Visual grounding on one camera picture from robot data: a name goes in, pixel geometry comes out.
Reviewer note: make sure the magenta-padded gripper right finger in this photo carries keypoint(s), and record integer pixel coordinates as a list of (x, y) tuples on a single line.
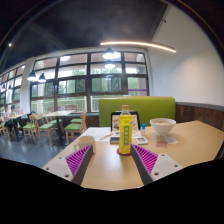
[(146, 160)]

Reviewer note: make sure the curved ceiling light strip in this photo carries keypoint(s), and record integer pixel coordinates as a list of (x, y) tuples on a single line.
[(140, 43)]

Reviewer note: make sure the group of green-seated wooden chairs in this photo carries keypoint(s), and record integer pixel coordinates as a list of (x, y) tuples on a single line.
[(46, 126)]

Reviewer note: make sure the wooden dining table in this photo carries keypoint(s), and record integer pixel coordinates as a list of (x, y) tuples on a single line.
[(60, 113)]

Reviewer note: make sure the green upholstered bench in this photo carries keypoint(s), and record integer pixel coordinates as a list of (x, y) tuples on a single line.
[(153, 106)]

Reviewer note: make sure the small blue-capped white bottle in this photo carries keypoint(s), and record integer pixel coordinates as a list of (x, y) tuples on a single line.
[(143, 130)]

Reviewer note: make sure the white bowl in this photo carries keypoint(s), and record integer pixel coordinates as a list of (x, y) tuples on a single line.
[(162, 126)]

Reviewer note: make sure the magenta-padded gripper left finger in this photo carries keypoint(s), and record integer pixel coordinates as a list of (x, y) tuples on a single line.
[(77, 161)]

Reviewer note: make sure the black-framed tablet with pictures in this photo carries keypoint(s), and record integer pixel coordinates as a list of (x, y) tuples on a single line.
[(115, 121)]

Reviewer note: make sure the brown paper sachet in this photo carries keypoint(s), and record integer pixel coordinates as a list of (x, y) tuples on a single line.
[(160, 143)]

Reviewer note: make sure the white printed paper sheet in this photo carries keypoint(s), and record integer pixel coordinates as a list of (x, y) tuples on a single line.
[(96, 133)]

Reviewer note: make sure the group of pendant lamps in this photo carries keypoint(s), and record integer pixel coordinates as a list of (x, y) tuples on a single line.
[(109, 54)]

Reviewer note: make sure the person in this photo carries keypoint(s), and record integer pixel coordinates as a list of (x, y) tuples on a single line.
[(12, 111)]

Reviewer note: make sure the small dark flat box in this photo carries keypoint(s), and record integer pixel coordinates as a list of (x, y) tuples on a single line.
[(114, 140)]

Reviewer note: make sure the yellow drink bottle green label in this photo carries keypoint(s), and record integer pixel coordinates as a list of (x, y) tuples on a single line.
[(125, 133)]

